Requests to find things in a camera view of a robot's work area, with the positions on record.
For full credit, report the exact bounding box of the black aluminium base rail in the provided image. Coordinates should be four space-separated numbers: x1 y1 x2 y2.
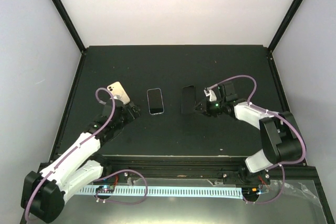
99 155 320 185

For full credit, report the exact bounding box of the left green circuit board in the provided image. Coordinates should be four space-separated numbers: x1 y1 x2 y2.
96 185 114 194

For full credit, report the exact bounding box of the clear acrylic sheet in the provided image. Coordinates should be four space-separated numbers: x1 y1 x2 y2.
54 194 327 223

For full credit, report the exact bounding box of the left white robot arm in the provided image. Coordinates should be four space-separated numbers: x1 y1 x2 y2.
21 100 140 223

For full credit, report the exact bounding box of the white slotted cable duct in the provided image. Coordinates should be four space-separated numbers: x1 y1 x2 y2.
76 185 243 199

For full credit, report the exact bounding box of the beige cased phone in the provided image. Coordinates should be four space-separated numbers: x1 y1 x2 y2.
107 81 131 105

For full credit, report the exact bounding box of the left black frame post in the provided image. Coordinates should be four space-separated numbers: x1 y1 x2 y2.
51 0 86 53

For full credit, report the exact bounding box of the right circuit board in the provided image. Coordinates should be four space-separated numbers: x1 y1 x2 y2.
241 187 269 196

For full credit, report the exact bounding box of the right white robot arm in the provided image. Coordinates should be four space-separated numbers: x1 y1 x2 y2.
194 81 306 184

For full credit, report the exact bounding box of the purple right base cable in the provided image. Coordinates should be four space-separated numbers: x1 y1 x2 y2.
243 165 286 205

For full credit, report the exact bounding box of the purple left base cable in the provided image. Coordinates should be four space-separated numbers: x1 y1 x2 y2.
94 169 148 205

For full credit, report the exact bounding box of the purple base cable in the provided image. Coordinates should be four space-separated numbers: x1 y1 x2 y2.
243 165 286 205
94 169 148 205

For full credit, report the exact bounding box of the black frame post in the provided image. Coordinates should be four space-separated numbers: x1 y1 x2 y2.
268 0 303 52
51 0 86 53

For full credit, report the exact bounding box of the blue smartphone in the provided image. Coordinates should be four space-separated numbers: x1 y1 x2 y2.
146 88 165 115

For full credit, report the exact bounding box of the right black frame post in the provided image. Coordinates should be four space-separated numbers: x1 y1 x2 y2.
268 0 303 52

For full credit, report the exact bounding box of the black phone case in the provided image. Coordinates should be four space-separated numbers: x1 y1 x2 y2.
181 84 196 115

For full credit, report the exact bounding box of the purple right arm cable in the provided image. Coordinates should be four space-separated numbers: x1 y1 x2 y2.
207 74 307 168

